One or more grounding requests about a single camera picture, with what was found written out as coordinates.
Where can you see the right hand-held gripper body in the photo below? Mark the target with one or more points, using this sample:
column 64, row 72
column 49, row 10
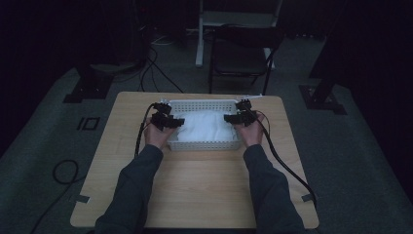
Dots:
column 247, row 115

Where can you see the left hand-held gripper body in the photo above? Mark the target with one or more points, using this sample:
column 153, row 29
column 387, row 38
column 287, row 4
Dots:
column 160, row 120

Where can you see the white cloth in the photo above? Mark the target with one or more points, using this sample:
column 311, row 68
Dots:
column 204, row 126

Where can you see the white plastic basket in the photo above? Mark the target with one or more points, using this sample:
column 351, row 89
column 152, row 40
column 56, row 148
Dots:
column 204, row 145

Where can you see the person's left hand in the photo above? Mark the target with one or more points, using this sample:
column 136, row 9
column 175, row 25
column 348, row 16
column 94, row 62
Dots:
column 157, row 138

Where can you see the person's right hand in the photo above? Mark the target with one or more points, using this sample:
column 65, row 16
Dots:
column 253, row 135

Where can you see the black folding chair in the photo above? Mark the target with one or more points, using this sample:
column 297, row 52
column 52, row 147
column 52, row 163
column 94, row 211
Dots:
column 240, row 58

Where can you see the grey tape piece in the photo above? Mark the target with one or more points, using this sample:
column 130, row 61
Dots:
column 82, row 198
column 307, row 197

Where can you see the black stand with base plate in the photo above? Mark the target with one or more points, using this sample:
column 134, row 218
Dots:
column 87, row 87
column 321, row 97

